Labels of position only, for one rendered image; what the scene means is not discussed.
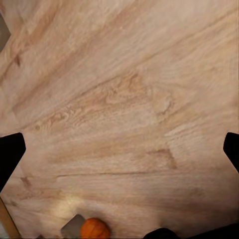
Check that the pumpkin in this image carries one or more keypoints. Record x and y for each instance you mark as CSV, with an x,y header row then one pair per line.
x,y
95,229

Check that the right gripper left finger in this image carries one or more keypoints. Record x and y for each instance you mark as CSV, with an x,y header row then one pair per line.
x,y
12,148

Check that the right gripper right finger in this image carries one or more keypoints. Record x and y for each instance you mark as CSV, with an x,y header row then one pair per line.
x,y
231,148

